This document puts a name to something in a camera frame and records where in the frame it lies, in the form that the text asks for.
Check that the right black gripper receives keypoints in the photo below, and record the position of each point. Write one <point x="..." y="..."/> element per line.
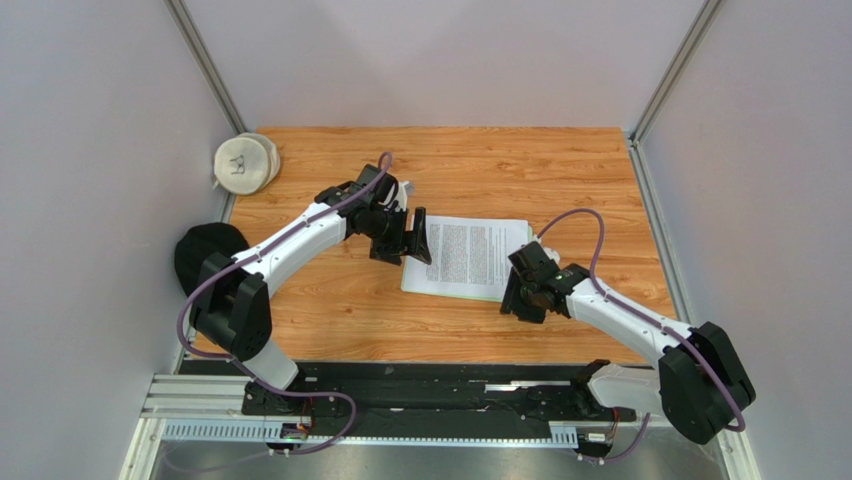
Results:
<point x="527" y="288"/>

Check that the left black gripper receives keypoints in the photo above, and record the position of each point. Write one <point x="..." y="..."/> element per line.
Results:
<point x="416" y="242"/>

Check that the text-filled paper sheet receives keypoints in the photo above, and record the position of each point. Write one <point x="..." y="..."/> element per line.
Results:
<point x="466" y="256"/>

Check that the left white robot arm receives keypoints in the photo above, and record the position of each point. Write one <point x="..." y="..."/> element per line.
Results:
<point x="230" y="305"/>

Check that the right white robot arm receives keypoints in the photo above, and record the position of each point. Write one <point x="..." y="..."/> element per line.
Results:
<point x="694" y="378"/>

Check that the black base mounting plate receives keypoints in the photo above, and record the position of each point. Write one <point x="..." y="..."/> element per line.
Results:
<point x="435" y="400"/>

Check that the cream round zip pouch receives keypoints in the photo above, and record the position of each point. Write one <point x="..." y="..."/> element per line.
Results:
<point x="246" y="164"/>

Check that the black NY baseball cap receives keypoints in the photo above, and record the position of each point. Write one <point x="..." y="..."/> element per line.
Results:
<point x="198" y="243"/>

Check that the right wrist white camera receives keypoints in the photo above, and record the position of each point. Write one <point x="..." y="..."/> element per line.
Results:
<point x="552" y="254"/>

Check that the aluminium front rail frame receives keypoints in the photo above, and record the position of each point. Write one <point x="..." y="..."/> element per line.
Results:
<point x="191" y="426"/>

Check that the left aluminium corner post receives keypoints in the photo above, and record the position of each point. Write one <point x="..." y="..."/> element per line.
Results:
<point x="193" y="39"/>

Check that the aluminium corner post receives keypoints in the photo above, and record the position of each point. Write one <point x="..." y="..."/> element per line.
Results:
<point x="691" y="42"/>
<point x="193" y="39"/>

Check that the right aluminium corner post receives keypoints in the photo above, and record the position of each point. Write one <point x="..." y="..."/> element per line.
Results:
<point x="691" y="42"/>

